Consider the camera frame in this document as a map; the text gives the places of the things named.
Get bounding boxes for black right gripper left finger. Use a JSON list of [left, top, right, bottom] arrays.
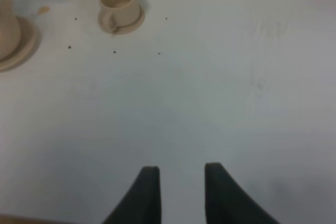
[[104, 166, 161, 224]]

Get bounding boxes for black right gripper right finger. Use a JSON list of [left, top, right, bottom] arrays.
[[205, 163, 278, 224]]

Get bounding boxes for beige teapot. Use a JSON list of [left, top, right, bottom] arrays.
[[0, 0, 21, 60]]

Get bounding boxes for beige teapot saucer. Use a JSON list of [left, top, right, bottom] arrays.
[[1, 16, 40, 72]]

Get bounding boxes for beige near cup saucer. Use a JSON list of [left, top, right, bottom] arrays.
[[98, 4, 145, 35]]

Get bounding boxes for beige near teacup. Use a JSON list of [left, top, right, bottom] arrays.
[[99, 0, 141, 34]]

